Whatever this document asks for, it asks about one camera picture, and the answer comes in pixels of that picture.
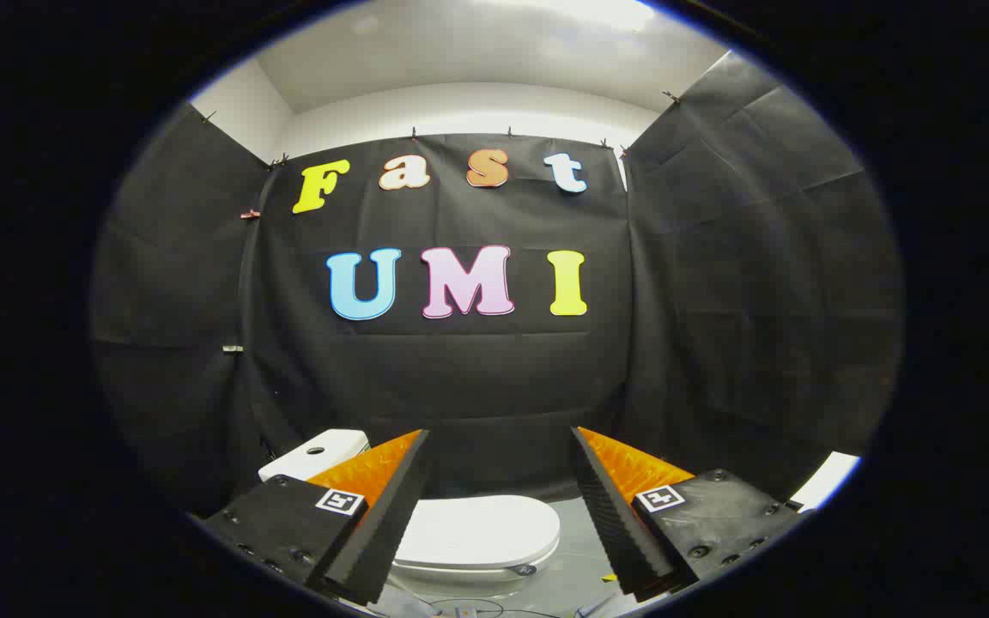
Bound black backdrop cloth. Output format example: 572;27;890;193
89;51;905;521

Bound black cable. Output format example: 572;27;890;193
428;597;564;618

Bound white toilet body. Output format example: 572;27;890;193
258;429;562;600

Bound white toilet lid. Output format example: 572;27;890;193
393;495;562;573

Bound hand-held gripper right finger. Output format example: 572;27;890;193
569;426;807;603

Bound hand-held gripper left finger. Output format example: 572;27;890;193
201;428;433;607

